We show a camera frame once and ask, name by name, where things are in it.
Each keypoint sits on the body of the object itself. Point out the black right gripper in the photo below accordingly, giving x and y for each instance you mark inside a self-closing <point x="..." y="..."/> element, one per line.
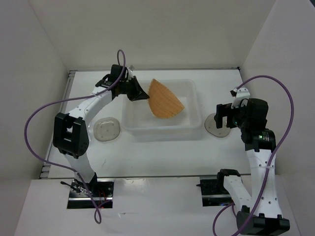
<point x="222" y="109"/>

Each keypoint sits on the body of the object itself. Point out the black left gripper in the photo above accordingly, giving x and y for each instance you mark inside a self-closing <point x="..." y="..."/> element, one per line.
<point x="139" y="93"/>

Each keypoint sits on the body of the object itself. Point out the clear glass plate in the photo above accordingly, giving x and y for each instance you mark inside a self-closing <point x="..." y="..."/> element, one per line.
<point x="107" y="129"/>
<point x="210" y="126"/>

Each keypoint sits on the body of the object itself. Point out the woven bamboo basket tray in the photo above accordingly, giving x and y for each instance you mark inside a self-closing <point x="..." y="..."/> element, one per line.
<point x="162" y="101"/>

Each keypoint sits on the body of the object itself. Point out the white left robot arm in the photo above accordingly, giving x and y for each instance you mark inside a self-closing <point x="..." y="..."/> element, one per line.
<point x="85" y="176"/>

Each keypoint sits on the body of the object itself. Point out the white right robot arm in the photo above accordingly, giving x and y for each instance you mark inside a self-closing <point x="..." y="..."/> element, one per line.
<point x="258" y="212"/>

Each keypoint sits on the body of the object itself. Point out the translucent plastic bin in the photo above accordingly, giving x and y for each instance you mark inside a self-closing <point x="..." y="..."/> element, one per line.
<point x="139" y="121"/>

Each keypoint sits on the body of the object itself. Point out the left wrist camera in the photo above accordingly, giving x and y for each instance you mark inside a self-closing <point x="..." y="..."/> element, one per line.
<point x="129" y="72"/>

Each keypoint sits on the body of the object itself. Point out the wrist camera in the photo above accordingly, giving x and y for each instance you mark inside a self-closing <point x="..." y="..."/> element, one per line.
<point x="129" y="72"/>
<point x="239" y="95"/>

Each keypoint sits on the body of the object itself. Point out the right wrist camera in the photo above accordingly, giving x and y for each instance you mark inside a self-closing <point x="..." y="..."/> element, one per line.
<point x="239" y="95"/>

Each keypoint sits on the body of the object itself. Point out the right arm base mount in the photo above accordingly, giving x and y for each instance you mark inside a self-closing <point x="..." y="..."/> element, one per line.
<point x="212" y="195"/>

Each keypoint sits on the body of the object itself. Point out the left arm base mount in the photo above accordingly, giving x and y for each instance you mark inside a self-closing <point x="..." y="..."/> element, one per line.
<point x="79" y="199"/>

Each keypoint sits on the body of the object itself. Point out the aluminium table frame rail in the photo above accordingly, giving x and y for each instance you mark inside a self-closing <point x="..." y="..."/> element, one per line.
<point x="60" y="139"/>

